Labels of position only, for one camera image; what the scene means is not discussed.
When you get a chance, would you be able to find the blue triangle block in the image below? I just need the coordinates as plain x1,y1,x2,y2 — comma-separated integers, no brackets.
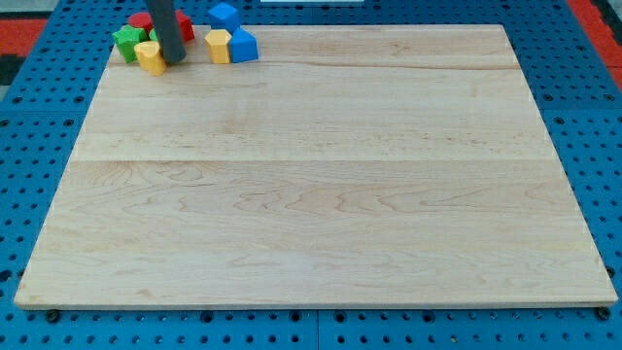
229,27,259,63

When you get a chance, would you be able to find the red block right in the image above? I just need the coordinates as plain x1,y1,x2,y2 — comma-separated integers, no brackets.
176,10,195,43

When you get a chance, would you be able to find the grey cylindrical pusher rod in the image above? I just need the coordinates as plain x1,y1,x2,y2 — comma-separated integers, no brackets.
145,0,186,64

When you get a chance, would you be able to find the yellow heart block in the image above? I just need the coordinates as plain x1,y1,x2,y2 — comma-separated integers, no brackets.
134,41,166,76

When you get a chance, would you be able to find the light wooden board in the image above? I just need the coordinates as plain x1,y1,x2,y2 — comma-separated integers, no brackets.
15,24,618,310

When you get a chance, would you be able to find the green circle block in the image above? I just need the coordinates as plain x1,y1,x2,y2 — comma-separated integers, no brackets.
149,29,158,42

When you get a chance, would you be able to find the green star block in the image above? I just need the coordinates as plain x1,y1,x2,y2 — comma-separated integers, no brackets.
112,24,148,63

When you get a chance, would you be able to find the blue cube block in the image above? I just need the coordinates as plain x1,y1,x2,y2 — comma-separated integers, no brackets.
208,2,241,33

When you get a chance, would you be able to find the yellow hexagon block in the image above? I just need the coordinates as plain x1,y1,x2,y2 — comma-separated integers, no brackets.
204,29,232,64

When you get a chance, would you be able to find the red circle block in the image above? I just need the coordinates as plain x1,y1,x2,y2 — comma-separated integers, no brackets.
127,12,154,35

